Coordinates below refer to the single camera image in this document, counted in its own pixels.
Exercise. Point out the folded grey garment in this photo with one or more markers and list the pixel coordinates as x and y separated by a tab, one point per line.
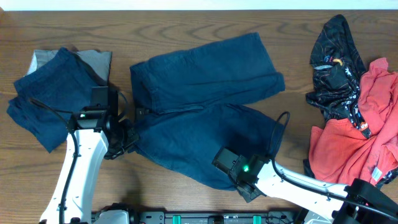
100	62

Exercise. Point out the orange red t-shirt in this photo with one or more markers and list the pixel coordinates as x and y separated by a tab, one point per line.
339	153

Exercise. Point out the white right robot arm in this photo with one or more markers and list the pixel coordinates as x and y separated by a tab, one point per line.
359	202

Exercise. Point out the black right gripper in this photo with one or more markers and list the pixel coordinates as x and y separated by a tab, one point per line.
246	196

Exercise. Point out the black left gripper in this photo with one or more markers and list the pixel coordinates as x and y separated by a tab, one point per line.
132	137

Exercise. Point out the folded navy blue shorts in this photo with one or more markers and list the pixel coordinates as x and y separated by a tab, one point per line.
63	83

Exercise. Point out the white garment care label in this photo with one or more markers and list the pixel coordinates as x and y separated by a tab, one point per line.
376	174

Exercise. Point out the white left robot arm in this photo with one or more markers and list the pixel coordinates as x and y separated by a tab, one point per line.
94	136

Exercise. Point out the black patterned garment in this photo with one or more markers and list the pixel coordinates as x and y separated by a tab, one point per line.
337	72

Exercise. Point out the navy blue shorts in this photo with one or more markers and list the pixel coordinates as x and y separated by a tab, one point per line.
198	102
63	83

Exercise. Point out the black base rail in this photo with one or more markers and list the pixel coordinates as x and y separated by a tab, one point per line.
199	217

